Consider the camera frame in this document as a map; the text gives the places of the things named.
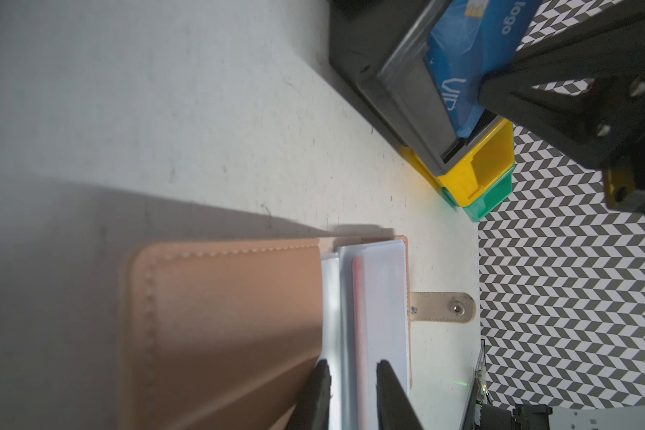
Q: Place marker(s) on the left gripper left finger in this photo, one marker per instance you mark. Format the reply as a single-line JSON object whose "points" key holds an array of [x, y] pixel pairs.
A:
{"points": [[312, 410]]}

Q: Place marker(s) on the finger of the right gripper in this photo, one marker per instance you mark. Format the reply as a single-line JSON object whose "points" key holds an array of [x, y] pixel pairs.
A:
{"points": [[583, 92]]}

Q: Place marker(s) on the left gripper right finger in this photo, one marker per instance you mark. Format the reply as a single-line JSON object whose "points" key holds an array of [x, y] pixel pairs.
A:
{"points": [[393, 406]]}

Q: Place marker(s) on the blue credit card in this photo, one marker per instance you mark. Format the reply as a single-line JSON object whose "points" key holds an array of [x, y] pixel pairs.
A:
{"points": [[471, 39]]}

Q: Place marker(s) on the yellow plastic bin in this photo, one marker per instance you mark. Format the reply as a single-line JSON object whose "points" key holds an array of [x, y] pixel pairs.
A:
{"points": [[482, 166]]}

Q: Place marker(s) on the green plastic bin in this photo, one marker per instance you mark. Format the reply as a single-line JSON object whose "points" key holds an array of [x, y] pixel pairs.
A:
{"points": [[492, 201]]}

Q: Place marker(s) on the black plastic bin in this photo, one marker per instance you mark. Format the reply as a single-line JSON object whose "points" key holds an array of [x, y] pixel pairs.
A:
{"points": [[378, 48]]}

